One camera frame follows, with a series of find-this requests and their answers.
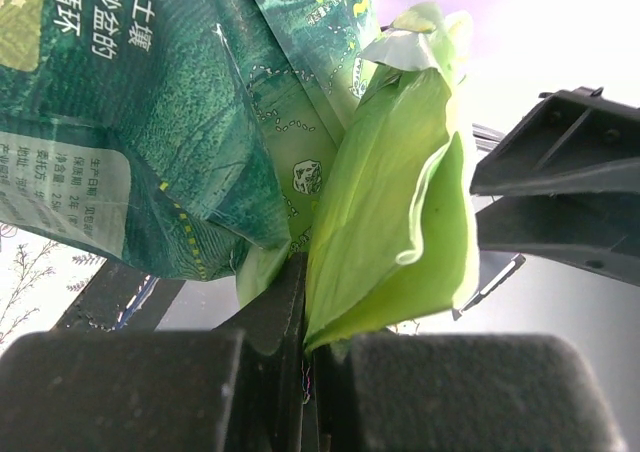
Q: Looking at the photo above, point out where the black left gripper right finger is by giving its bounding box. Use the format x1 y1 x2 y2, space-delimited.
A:
314 332 627 451

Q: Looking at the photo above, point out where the floral patterned table mat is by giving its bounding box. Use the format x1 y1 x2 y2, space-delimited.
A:
1 224 105 351

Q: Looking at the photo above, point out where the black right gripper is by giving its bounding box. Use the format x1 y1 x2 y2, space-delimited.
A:
452 88 639 321

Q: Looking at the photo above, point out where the green cat litter bag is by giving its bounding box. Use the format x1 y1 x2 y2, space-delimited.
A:
1 0 479 350

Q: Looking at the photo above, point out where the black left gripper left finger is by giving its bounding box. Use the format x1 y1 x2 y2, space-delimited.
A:
1 253 307 451

